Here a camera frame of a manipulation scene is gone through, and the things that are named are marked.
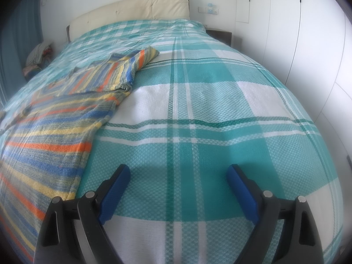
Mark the striped knit sweater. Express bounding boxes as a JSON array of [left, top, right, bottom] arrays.
[[1, 46, 158, 263]]

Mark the pile of clothes on stand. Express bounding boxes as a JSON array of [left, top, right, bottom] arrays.
[[23, 40, 53, 81]]

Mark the teal plaid bedspread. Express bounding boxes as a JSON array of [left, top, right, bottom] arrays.
[[1, 20, 343, 263]]

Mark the dark bedside table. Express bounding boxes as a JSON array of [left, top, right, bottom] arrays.
[[206, 29, 232, 46]]

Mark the white wardrobe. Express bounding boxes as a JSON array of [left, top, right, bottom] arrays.
[[236, 0, 352, 171]]

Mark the blue curtain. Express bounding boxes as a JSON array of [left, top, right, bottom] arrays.
[[1, 0, 43, 104]]

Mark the cream padded headboard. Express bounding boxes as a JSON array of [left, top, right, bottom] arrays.
[[66, 0, 190, 42]]

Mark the wall socket with blue sticker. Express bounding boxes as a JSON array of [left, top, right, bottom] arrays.
[[198, 3, 219, 15]]

